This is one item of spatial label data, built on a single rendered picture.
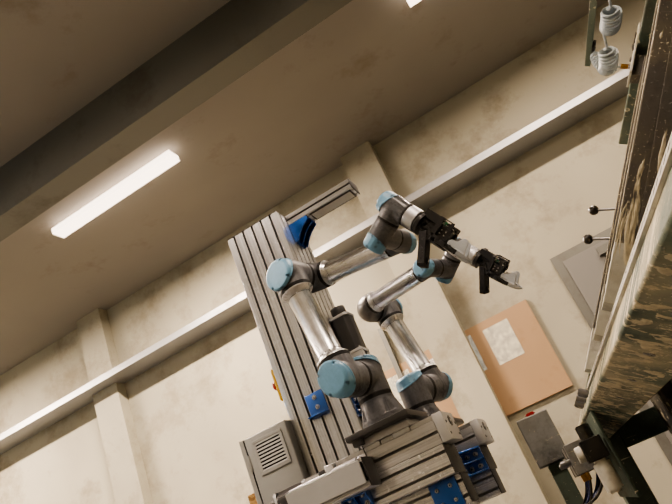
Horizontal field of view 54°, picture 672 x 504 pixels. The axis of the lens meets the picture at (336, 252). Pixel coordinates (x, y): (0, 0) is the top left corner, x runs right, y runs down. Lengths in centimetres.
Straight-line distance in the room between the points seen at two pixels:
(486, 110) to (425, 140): 57
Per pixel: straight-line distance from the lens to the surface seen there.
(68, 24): 430
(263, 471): 251
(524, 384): 522
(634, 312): 93
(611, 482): 201
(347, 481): 208
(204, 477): 630
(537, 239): 544
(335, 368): 208
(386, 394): 220
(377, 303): 279
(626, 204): 144
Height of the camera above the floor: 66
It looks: 25 degrees up
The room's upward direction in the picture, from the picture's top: 23 degrees counter-clockwise
